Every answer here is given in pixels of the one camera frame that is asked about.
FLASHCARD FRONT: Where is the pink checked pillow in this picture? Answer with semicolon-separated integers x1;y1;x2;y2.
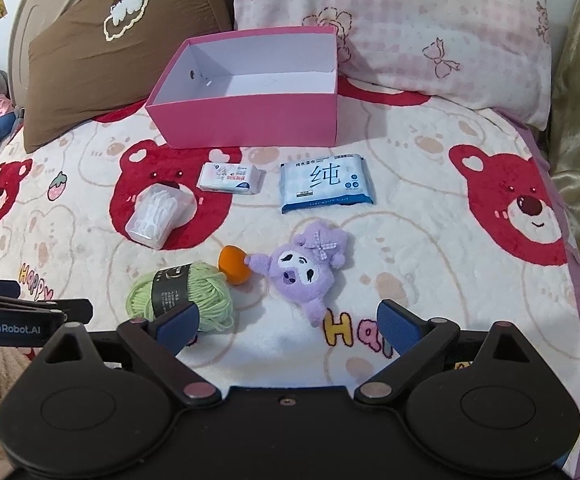
218;0;553;131

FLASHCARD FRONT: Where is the small white tissue pack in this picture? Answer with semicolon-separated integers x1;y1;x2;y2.
196;161;263;196

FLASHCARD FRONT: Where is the brown pillow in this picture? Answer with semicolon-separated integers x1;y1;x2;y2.
22;0;234;153

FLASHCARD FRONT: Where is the clear floss pick box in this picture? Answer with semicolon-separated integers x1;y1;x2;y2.
124;183;195;251

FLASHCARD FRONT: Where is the bear printed blanket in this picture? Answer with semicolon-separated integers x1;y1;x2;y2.
0;77;580;476

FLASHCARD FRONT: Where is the green yarn ball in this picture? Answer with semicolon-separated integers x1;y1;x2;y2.
126;261;238;333

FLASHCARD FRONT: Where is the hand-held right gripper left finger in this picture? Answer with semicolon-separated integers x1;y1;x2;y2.
32;302;223;408

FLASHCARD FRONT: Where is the blue wet wipes pack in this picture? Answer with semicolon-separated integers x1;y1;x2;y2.
279;153;377;215

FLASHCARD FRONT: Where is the beige headboard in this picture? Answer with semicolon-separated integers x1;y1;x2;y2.
7;0;70;106

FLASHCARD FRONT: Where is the purple plush toy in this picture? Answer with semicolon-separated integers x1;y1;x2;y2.
244;225;351;328

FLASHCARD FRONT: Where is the pink cardboard box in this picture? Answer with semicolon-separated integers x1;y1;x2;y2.
144;25;341;150

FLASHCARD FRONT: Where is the small orange fruit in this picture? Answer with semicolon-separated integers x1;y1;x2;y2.
218;245;254;286

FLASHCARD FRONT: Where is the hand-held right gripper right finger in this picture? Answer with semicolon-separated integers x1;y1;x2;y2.
354;299;533;403

